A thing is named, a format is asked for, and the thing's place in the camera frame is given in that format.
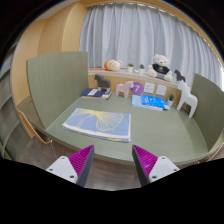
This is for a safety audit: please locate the dark grey wooden horse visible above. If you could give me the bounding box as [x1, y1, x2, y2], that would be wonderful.
[93, 73, 112, 93]

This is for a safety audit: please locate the grey shelf unit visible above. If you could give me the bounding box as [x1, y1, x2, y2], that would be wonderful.
[0, 53, 21, 159]

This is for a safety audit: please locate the pink wooden horse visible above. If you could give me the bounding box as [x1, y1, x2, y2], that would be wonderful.
[115, 80, 135, 99]

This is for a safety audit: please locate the purple round disc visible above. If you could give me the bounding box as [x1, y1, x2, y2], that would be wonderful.
[129, 81, 145, 96]

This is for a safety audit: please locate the green desk partition panel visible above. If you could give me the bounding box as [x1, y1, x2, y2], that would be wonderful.
[26, 50, 90, 129]
[191, 73, 224, 151]

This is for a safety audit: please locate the white wooden horse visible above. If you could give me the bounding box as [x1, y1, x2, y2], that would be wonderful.
[175, 79, 199, 119]

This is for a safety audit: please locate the wooden chair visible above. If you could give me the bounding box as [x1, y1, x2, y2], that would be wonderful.
[15, 108, 58, 158]

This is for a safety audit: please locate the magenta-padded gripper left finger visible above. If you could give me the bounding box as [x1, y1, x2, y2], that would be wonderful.
[45, 144, 95, 188]

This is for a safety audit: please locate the cream teddy bear, black shirt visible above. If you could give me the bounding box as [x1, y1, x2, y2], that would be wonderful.
[146, 54, 174, 82]

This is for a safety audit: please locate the small dark horse figurine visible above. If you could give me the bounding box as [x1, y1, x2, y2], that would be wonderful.
[173, 69, 187, 83]

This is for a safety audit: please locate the white wall socket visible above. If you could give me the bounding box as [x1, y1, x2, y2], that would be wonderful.
[155, 84, 168, 97]
[143, 82, 156, 95]

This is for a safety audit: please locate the grey-white curtain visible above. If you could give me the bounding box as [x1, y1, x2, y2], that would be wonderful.
[79, 2, 224, 91]

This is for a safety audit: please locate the orange and cream plush toy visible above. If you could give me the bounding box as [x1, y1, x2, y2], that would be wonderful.
[103, 59, 124, 72]

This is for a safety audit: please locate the blue towel with yellow print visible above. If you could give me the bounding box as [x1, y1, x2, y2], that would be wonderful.
[62, 107, 132, 143]

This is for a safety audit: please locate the navy blue book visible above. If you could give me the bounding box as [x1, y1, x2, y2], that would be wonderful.
[81, 87, 113, 101]

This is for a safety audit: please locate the light blue book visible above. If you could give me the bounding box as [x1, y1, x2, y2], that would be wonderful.
[131, 94, 164, 112]

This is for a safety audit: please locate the bright blue book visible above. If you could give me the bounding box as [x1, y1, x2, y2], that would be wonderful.
[140, 94, 170, 110]

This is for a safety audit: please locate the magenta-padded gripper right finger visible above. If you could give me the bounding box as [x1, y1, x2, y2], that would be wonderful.
[131, 144, 181, 187]

